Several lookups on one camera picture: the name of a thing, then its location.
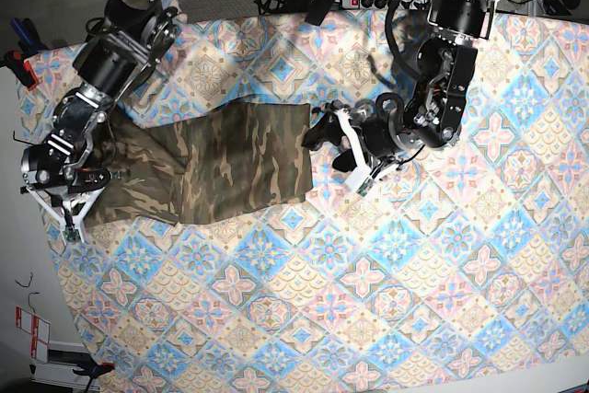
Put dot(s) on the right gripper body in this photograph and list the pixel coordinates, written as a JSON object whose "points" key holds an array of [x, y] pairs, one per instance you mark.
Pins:
{"points": [[45, 168]]}

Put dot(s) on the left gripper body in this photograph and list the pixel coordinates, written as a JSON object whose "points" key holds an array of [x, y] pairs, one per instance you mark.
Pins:
{"points": [[405, 144]]}

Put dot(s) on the camouflage T-shirt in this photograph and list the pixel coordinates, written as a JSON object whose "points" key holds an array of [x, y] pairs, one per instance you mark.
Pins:
{"points": [[237, 159]]}

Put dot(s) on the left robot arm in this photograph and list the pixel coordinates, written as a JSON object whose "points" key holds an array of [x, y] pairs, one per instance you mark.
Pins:
{"points": [[442, 70]]}

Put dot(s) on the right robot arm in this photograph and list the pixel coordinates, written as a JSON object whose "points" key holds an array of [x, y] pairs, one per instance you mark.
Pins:
{"points": [[124, 47]]}

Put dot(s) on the red black clamp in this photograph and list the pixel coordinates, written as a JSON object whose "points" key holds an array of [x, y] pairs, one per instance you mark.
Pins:
{"points": [[21, 68]]}

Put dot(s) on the red white label sheet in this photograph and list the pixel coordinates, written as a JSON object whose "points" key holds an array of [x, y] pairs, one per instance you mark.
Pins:
{"points": [[39, 331]]}

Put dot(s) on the white power strip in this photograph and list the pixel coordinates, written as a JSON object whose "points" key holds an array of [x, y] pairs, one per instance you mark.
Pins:
{"points": [[363, 4]]}

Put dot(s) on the blue orange bottom clamp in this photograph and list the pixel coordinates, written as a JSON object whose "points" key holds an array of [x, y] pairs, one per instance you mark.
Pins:
{"points": [[93, 370]]}

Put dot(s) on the blue handled clamp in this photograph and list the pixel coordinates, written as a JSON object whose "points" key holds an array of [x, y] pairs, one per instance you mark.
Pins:
{"points": [[30, 42]]}

